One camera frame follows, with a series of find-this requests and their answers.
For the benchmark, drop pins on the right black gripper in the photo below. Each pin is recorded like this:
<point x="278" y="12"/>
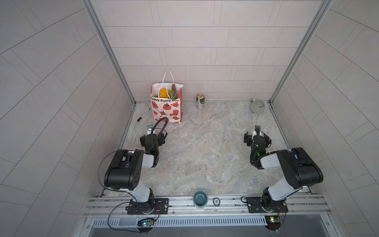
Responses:
<point x="247" y="138"/>

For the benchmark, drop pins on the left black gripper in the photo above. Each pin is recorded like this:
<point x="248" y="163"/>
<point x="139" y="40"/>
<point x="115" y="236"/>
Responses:
<point x="143" y="139"/>

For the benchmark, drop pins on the red white paper gift bag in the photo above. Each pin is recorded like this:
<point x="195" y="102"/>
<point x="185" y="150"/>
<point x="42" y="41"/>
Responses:
<point x="163" y="107"/>

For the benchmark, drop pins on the yellow snack packet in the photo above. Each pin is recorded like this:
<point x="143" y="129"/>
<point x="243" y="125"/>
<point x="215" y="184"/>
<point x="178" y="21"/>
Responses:
<point x="164" y="93"/>

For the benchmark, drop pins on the green snack packet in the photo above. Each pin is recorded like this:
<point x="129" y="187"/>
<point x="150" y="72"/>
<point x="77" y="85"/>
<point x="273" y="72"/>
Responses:
<point x="174" y="93"/>

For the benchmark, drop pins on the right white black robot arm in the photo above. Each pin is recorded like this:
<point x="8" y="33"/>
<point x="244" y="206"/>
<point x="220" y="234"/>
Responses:
<point x="298" y="168"/>

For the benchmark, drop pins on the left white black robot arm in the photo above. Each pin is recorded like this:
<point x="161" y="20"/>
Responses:
<point x="125" y="170"/>

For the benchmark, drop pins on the black marker pen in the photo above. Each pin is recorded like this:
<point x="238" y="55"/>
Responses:
<point x="139" y="119"/>

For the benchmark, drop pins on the striped ceramic mug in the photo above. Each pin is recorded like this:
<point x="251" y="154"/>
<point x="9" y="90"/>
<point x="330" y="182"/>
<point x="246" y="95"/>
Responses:
<point x="257" y="106"/>

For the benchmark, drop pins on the green white drink can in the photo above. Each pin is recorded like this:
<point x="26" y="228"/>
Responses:
<point x="200" y="101"/>

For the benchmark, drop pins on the blue white poker chip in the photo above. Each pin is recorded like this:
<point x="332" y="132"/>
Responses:
<point x="216" y="201"/>

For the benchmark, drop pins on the right circuit board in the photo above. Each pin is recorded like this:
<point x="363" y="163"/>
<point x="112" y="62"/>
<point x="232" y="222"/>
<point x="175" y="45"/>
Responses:
<point x="273" y="223"/>

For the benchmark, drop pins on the circuit board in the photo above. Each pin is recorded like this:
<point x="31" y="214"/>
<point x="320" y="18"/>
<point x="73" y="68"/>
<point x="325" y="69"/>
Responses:
<point x="273" y="223"/>
<point x="145" y="225"/>

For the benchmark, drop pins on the left circuit board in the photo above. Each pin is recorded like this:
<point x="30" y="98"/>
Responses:
<point x="145" y="225"/>

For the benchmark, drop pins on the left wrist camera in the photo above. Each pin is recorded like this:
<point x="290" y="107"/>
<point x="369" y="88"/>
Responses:
<point x="150" y="129"/>

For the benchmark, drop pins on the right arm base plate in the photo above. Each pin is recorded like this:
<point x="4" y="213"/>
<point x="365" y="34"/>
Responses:
<point x="265" y="205"/>

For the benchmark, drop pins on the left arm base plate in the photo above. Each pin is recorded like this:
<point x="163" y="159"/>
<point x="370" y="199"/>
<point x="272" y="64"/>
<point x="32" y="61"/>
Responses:
<point x="156" y="206"/>

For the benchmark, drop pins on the aluminium rail frame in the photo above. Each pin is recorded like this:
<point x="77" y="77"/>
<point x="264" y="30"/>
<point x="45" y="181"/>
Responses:
<point x="304" y="209"/>

